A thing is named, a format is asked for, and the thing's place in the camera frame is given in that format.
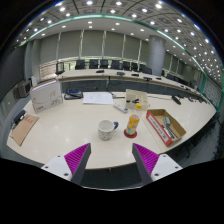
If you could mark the long curved conference desk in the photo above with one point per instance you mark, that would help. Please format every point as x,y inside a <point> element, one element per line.
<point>86,74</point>

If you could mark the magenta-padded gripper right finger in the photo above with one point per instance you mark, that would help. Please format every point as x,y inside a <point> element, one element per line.
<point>148,160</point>

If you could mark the red-edged white pad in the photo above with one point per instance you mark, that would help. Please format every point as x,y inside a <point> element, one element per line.
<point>159,128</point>

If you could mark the black stapler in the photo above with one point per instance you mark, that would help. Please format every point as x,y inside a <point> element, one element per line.
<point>133,100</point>

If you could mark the green whiteboard eraser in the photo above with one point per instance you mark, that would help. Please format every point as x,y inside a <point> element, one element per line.
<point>167,121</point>

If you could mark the beige desk tray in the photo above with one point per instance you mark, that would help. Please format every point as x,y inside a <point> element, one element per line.
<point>141,95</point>

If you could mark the clear yellow-capped drink bottle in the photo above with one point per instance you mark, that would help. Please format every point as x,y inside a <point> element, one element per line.
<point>132,125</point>

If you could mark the white carton box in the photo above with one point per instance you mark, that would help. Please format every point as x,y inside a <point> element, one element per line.
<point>46,98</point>

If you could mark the white paper sheet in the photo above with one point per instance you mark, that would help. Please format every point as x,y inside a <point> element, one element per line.
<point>98,98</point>

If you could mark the black desk telephone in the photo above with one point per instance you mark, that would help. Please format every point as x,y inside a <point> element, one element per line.
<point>73,94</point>

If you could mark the row of black office chairs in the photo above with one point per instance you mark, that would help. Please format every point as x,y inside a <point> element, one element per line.
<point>94,64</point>

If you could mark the black desk microphone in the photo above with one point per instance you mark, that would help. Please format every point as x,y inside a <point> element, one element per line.
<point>176,100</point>

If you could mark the open brown cardboard box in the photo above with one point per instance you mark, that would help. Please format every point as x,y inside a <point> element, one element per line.
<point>178,128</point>

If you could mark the white power strip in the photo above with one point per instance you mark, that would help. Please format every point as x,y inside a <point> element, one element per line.
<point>120,107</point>

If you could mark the group of ceiling lights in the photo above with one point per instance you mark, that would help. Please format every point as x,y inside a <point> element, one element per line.
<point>118,3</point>

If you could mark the brown paper envelope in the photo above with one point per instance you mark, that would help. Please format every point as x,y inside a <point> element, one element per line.
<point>24,129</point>

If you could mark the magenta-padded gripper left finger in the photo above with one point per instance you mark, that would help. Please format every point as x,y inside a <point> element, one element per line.
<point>75,160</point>

